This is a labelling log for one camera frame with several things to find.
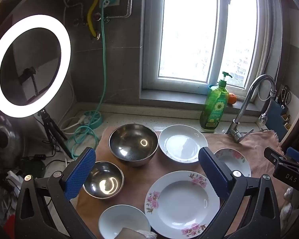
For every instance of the orange fruit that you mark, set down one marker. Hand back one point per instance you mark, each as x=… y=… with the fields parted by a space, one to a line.
x=232 y=99

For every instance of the green dish soap bottle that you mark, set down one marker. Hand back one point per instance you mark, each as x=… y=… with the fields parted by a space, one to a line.
x=214 y=109

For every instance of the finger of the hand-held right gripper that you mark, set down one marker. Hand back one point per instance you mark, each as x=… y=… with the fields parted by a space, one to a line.
x=295 y=154
x=274 y=155

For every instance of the black scissors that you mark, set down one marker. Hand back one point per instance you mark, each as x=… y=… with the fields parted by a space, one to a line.
x=285 y=97

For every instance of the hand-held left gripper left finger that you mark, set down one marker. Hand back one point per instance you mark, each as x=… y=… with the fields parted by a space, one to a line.
x=79 y=171

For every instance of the small floral plate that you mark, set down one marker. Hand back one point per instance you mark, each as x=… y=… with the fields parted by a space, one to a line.
x=235 y=161

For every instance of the small red steel bowl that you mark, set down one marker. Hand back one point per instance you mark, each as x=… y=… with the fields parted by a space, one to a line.
x=102 y=179

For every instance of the blue knife holder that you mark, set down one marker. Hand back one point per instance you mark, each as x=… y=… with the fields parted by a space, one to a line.
x=276 y=119

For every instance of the white leaf print plate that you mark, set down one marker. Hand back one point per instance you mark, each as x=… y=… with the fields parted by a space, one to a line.
x=182 y=144

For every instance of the large floral plate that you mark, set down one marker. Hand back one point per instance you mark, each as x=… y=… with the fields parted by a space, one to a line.
x=182 y=204

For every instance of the person's right hand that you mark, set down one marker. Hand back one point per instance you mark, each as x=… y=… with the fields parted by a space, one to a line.
x=287 y=204

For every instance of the person's left hand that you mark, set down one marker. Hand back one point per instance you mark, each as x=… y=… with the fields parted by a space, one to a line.
x=137 y=233

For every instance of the light blue bowl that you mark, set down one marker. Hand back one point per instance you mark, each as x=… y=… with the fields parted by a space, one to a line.
x=119 y=221

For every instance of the steel kitchen faucet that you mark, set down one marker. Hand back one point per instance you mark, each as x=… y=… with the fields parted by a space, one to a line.
x=241 y=109

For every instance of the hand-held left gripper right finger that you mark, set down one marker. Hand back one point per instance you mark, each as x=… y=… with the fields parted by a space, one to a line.
x=214 y=176

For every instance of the pink towel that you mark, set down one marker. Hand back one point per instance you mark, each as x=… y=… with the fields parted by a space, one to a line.
x=139 y=176

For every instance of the large steel bowl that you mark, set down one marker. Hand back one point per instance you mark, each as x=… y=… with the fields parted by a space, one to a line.
x=129 y=144

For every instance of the black tripod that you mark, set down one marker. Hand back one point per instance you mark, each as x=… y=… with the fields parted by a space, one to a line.
x=48 y=127

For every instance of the white framed window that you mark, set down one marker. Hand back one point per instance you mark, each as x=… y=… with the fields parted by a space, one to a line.
x=189 y=29

